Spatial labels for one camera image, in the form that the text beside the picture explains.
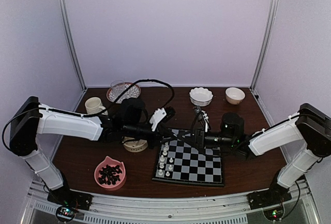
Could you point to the black white chessboard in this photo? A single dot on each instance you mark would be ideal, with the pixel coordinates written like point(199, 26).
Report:
point(190, 167)

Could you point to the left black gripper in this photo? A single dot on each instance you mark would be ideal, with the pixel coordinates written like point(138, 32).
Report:
point(161, 133)

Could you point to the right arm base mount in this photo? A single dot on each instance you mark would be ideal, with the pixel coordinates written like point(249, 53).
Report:
point(266, 198)

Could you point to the pink cat-ear bowl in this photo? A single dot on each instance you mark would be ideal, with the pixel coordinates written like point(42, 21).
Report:
point(112, 162)

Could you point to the aluminium frame post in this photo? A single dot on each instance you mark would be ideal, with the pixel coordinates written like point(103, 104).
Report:
point(272, 12)
point(70, 44)

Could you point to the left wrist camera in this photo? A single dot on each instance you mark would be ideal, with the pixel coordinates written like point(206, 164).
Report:
point(161, 115)

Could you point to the patterned ceramic plate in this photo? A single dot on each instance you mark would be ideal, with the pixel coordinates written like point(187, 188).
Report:
point(133, 92)

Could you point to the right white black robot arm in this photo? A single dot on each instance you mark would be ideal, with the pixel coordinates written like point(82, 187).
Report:
point(308, 124)

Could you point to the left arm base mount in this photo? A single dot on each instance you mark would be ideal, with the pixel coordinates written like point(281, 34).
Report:
point(73, 199)

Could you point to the small cream bowl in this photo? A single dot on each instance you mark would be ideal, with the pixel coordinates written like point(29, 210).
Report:
point(234, 95)

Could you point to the right aluminium frame post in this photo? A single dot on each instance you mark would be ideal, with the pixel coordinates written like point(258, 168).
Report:
point(272, 12)

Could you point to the pile of black chess pieces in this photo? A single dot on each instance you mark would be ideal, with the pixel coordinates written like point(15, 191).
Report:
point(110, 175)

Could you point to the clear drinking glass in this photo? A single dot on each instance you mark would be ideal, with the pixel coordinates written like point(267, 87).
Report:
point(117, 86)

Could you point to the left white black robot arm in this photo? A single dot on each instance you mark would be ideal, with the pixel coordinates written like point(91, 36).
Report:
point(34, 118)

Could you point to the white scalloped dish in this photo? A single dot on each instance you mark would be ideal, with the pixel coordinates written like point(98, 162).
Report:
point(200, 96)

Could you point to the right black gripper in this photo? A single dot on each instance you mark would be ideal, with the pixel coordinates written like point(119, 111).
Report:
point(199, 138)

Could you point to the cream ribbed mug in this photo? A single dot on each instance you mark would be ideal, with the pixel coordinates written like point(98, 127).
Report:
point(94, 105)

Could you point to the left aluminium frame post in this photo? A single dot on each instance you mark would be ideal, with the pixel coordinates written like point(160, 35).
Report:
point(70, 44)

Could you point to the cream cat-ear bowl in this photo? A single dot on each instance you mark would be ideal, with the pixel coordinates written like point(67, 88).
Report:
point(133, 145)

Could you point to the aluminium front rail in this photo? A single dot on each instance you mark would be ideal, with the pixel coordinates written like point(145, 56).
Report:
point(232, 208)

